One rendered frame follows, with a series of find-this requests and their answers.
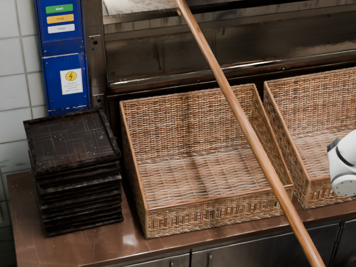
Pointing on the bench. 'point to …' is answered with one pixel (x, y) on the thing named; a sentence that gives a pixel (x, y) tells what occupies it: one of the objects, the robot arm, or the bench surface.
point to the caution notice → (71, 81)
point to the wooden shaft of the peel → (254, 143)
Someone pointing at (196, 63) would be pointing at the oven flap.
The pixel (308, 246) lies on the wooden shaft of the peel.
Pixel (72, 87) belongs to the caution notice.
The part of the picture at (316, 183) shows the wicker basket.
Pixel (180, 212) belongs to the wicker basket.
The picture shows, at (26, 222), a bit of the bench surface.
